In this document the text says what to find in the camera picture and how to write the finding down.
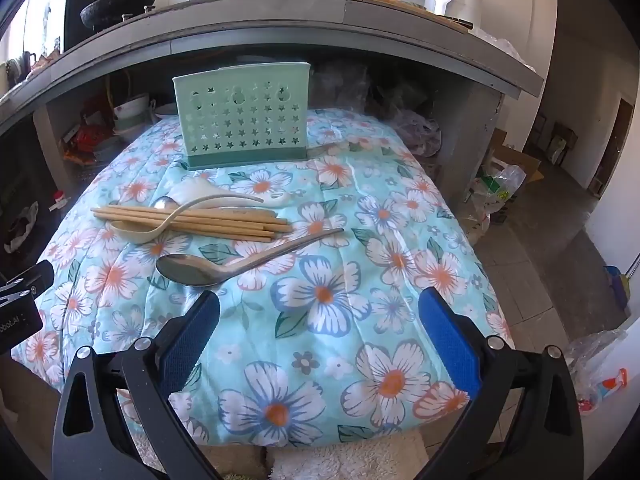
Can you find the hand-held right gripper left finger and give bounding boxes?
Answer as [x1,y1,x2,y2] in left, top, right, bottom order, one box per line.
[51,290,223,480]

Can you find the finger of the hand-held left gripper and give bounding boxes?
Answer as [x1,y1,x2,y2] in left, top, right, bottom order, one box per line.
[0,260,55,307]

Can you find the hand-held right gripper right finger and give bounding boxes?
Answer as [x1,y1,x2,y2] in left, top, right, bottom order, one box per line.
[412,287,586,480]

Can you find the large metal spoon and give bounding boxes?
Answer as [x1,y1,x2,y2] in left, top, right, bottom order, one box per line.
[156,227,346,288]

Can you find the cream plastic ladle spoon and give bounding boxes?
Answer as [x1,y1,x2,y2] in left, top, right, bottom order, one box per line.
[110,194,264,245]

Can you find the bundle of wooden chopsticks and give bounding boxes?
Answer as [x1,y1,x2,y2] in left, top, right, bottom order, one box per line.
[91,204,293,242]

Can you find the white rice paddle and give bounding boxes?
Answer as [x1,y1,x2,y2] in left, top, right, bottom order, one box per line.
[167,177,296,208]

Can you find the green star-cutout utensil holder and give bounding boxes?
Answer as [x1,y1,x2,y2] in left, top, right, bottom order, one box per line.
[172,61,312,170]

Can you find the dark and white cloth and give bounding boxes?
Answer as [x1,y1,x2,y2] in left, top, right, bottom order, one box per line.
[4,201,40,253]

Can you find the floral turquoise blanket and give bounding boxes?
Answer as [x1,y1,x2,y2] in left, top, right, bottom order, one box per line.
[10,107,516,448]

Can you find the red plastic bag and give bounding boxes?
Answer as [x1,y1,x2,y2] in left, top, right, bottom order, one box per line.
[62,110,103,163]

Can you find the clear plastic bag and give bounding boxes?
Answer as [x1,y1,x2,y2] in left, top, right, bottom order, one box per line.
[565,330,640,413]

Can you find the white fluffy towel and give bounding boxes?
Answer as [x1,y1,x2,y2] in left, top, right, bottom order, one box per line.
[267,430,431,480]

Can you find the green yellow plastic bag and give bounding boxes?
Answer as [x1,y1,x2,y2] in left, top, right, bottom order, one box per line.
[470,162,527,223]

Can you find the red white plastic item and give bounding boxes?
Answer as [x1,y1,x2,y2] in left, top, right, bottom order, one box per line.
[577,367,628,412]

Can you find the blue plastic container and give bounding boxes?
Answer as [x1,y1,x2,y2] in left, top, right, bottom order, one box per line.
[602,265,630,311]

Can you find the stack of ceramic bowls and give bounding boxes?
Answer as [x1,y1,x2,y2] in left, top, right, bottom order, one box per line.
[111,92,151,142]

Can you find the cardboard box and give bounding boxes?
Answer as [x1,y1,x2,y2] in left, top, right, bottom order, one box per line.
[480,129,545,186]

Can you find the clear crumpled plastic bags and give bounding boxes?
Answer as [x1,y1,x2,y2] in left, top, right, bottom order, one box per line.
[390,105,443,158]

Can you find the leaning picture frames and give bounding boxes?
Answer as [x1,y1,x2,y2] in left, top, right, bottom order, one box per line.
[530,115,578,166]

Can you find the white plastic bag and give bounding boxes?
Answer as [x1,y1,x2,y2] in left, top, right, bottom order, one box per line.
[472,27,536,68]

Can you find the grey concrete counter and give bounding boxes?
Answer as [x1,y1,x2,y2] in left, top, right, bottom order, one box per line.
[0,0,546,196]

